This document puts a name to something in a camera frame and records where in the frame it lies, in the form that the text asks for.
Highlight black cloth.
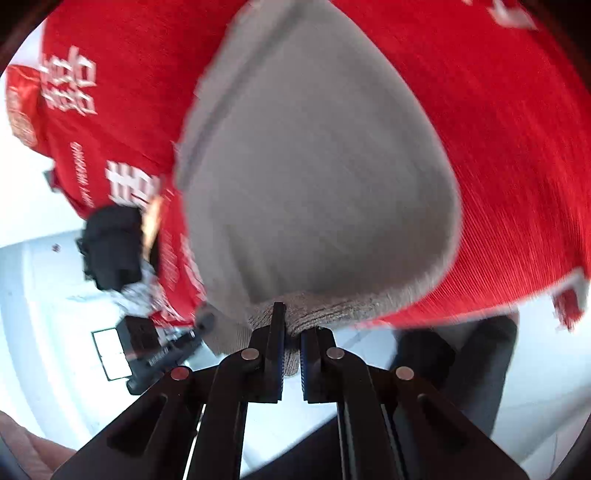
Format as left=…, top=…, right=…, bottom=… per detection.
left=76, top=206, right=145, bottom=292

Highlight person's dark trousers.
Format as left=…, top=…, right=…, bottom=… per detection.
left=240, top=316, right=520, bottom=480

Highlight dark framed floor panel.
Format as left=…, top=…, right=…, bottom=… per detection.
left=91, top=327, right=129, bottom=382

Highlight patterned white cloth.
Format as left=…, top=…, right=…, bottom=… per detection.
left=113, top=265, right=167, bottom=324

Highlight grey knit sweater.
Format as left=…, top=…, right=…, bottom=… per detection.
left=173, top=0, right=462, bottom=377

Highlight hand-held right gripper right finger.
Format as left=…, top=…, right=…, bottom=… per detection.
left=300, top=325, right=529, bottom=480

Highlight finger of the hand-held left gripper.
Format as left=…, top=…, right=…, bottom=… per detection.
left=168, top=311, right=217, bottom=357

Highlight person's left forearm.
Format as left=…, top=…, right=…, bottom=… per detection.
left=0, top=408, right=77, bottom=480

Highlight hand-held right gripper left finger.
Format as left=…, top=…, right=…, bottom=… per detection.
left=51, top=302, right=287, bottom=480

